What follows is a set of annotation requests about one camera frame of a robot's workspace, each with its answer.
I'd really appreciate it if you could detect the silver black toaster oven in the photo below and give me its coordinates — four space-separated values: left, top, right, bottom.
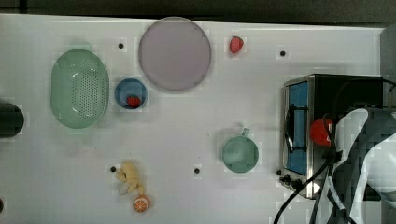
278 74 383 190

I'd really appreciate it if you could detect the green mug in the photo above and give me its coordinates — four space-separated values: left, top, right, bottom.
221 128 259 174

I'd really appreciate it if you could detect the grey round plate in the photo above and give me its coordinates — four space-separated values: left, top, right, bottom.
138 17 211 91

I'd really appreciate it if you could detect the small blue bowl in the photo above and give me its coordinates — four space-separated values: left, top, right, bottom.
114 78 149 109

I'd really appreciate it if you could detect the peeled toy banana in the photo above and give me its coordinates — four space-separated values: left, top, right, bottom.
116 161 145 195

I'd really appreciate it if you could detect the green perforated colander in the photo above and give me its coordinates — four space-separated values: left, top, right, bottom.
50 49 109 129

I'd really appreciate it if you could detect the orange slice toy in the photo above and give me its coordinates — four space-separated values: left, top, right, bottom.
133 195 150 213

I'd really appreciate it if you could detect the strawberry on table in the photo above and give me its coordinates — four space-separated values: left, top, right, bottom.
229 36 244 53

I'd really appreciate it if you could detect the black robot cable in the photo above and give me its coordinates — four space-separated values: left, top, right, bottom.
273 158 332 224

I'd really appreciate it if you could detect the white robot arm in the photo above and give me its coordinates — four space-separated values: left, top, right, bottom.
326 108 395 224

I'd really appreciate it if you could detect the strawberry in blue bowl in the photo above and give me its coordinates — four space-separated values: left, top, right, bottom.
126 95 141 109

